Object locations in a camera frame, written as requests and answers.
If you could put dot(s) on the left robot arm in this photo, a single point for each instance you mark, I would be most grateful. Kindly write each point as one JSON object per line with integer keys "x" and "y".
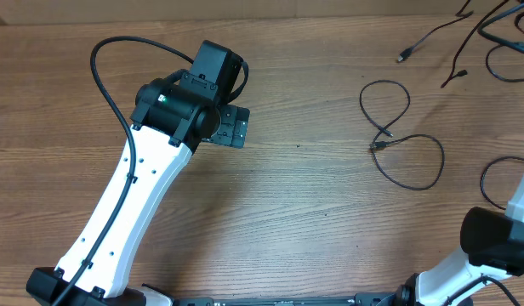
{"x": 171, "y": 117}

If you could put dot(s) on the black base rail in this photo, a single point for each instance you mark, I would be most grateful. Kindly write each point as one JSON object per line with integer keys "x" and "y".
{"x": 359, "y": 299}

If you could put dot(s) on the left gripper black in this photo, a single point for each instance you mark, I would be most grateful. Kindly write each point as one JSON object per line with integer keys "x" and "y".
{"x": 234, "y": 122}

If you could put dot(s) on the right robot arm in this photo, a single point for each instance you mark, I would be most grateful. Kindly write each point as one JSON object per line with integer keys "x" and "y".
{"x": 491, "y": 250}

